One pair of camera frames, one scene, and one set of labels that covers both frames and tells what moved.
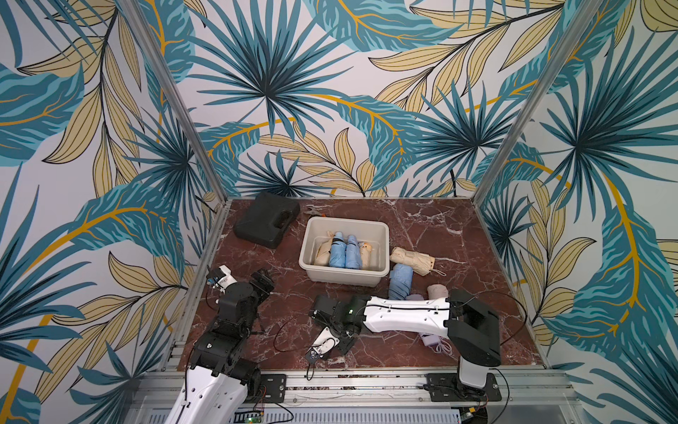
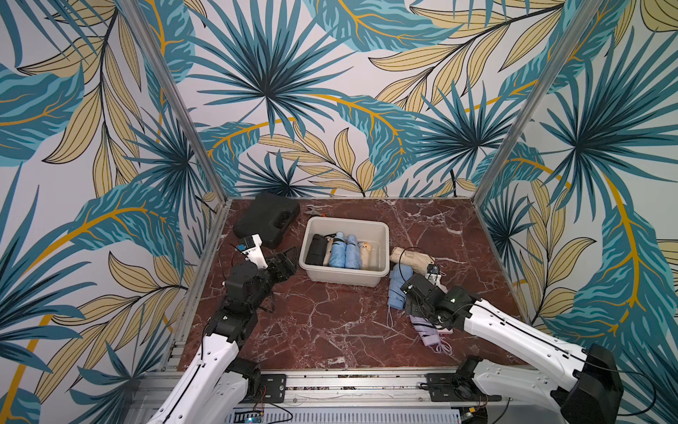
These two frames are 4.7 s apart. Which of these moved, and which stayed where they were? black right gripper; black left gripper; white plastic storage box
Moved: black right gripper; black left gripper
Stayed: white plastic storage box
